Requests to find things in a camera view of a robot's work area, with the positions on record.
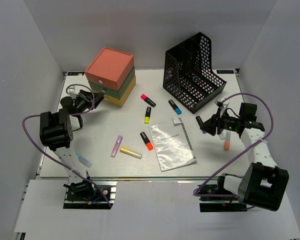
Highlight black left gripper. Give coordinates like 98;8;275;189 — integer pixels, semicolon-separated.
75;89;105;116

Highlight green drawer box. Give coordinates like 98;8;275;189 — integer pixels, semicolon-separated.
87;67;136;100

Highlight pastel purple highlighter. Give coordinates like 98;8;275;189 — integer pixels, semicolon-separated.
110;135;123;158

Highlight pastel yellow highlighter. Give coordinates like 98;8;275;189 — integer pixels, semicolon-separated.
119;147;143;159

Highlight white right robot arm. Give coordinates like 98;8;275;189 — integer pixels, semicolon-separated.
196;103;289;212

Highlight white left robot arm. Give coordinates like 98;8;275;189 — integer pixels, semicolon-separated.
39;90;104;185

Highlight yellow bottom drawer box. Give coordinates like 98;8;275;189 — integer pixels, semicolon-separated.
104;76;136;108

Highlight pastel orange highlighter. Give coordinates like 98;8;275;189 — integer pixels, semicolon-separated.
224;130;231;151

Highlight blue cap black highlighter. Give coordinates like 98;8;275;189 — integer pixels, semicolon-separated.
168;99;182;115

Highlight pink top drawer box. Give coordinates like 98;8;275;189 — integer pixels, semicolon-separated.
85;47;134;90

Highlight Canon safety instructions booklet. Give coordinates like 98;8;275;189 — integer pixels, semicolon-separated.
148;117;197;172

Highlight pink cap black highlighter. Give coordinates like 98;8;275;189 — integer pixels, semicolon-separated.
140;94;156;107

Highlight black mesh file organizer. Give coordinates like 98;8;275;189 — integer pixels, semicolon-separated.
163;32;227;114

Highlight yellow cap black highlighter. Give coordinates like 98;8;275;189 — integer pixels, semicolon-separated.
143;106;152;124

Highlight orange cap black highlighter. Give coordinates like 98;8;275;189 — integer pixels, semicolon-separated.
140;132;154;151

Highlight pastel blue highlighter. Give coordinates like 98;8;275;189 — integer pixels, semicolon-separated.
76;152;92;168

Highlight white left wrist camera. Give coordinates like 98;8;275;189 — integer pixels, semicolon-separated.
67;90;78;99

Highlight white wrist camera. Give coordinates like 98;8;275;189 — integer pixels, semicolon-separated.
67;90;78;99
214;96;230;117

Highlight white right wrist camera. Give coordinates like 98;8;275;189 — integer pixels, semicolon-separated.
214;96;230;117

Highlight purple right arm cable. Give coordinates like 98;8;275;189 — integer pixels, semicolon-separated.
192;92;275;197

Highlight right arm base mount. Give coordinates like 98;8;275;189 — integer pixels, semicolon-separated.
199;184;248;213

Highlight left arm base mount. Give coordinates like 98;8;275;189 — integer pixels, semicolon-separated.
63;182;116;210

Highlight aluminium front rail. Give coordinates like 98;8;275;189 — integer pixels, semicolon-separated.
34;176;275;182

